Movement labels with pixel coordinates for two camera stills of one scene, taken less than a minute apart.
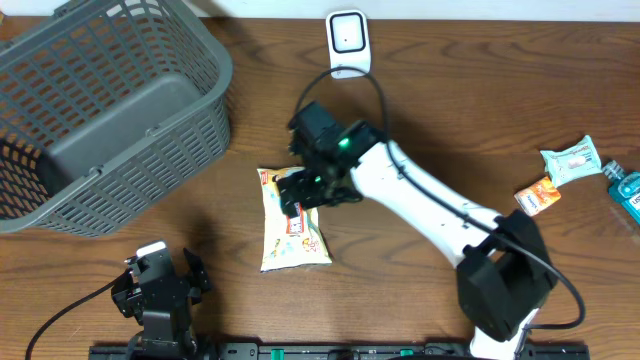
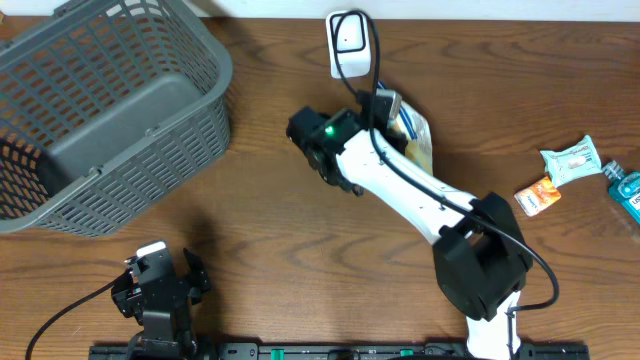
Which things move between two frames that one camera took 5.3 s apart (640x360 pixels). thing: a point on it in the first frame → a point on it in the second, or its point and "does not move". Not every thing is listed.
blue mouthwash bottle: x=624 y=187 does not move
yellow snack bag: x=289 y=241 → x=415 y=128
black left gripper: x=192 y=280 does not move
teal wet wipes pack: x=571 y=164 does not move
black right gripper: x=297 y=180 → x=398 y=139
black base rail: x=323 y=351 does not move
